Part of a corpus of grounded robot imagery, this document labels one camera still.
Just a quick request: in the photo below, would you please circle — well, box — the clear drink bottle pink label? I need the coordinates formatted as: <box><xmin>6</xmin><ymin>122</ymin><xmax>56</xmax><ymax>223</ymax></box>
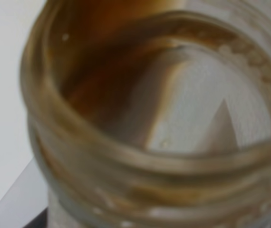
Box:
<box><xmin>20</xmin><ymin>0</ymin><xmax>271</xmax><ymax>228</ymax></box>

